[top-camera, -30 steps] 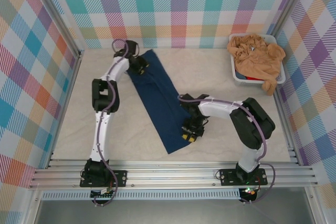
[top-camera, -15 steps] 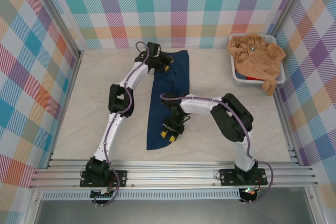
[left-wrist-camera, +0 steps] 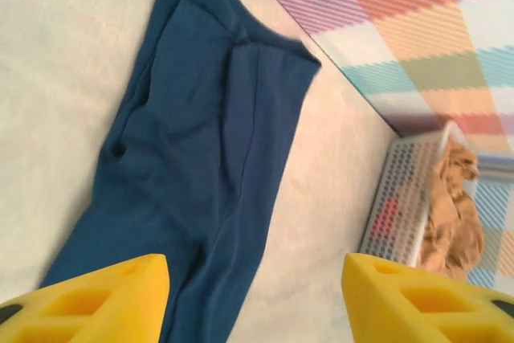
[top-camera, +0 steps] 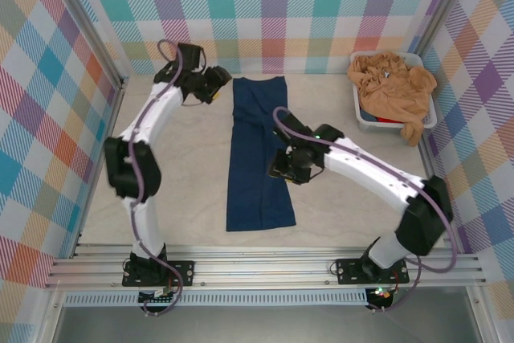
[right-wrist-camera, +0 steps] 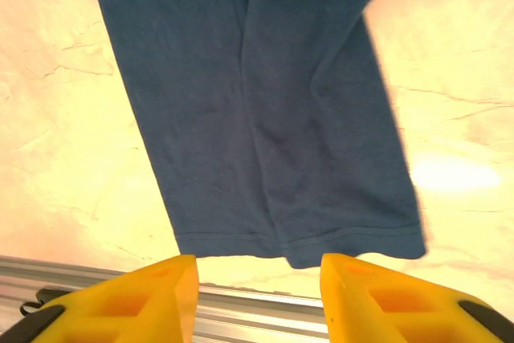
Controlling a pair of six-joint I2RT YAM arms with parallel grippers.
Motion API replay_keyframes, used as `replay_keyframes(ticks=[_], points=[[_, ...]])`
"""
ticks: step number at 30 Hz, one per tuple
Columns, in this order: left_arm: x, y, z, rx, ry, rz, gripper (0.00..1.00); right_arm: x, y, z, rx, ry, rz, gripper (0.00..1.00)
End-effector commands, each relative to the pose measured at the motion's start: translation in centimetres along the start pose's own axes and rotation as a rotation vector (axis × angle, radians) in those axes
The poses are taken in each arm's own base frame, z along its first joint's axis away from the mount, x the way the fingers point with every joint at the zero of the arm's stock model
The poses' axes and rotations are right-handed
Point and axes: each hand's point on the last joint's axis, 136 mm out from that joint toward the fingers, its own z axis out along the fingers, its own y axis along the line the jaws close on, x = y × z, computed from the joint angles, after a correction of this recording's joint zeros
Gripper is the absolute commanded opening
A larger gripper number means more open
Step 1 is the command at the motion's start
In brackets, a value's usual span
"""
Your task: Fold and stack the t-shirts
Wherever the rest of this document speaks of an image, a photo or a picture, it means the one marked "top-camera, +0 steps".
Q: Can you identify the tan t-shirt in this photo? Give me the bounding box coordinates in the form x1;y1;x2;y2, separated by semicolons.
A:
346;51;439;147

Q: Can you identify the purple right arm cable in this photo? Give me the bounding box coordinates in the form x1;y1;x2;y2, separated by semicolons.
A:
272;106;459;314

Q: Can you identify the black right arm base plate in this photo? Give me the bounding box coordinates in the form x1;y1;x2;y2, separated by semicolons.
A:
335;257;410;286

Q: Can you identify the white slotted cable duct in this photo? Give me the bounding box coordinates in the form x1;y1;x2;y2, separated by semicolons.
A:
63;293;369;307

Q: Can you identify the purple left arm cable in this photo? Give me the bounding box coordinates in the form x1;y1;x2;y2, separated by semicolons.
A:
130;39;210;317

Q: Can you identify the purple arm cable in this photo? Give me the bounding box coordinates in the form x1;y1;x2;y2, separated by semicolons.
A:
130;39;210;317
272;106;459;314

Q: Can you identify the navy blue t-shirt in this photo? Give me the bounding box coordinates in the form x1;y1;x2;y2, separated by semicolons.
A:
225;76;298;234

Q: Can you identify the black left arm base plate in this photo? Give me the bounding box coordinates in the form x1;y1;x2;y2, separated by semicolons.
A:
122;260;196;288

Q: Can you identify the white plastic basket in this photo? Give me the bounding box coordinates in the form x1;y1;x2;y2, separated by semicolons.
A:
349;51;439;132

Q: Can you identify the aluminium mounting rail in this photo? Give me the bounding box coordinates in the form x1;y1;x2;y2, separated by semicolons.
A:
43;243;487;290

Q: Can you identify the aluminium frame post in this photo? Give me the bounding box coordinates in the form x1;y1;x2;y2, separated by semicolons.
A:
409;0;479;59
38;0;129;91

